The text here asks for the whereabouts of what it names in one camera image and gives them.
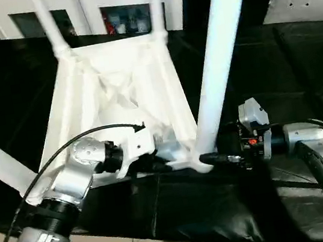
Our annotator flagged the white plastic table top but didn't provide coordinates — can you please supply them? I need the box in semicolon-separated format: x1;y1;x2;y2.
1;26;215;208

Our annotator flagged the small red bottle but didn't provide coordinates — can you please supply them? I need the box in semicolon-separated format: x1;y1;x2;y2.
106;14;119;36

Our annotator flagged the white cabinet with glass doors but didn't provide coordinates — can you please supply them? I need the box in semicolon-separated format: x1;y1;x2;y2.
0;0;191;58

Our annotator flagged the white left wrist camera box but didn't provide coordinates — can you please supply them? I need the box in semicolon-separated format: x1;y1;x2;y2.
109;125;161;178

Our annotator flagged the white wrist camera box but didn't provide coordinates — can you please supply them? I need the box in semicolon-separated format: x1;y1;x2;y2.
109;125;161;178
236;96;271;135

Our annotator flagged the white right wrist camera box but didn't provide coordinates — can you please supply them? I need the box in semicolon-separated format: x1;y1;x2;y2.
236;96;271;135

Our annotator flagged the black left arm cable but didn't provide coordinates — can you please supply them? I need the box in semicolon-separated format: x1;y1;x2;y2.
0;120;163;242

